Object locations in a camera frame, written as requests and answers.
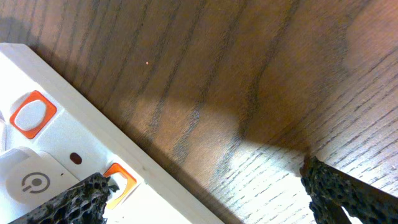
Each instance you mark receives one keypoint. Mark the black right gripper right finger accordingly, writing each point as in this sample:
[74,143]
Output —
[335,196]

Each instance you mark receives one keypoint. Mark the white power strip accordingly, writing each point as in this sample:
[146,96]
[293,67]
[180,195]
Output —
[52,138]

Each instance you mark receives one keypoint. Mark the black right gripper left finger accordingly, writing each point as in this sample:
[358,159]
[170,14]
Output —
[83,203]

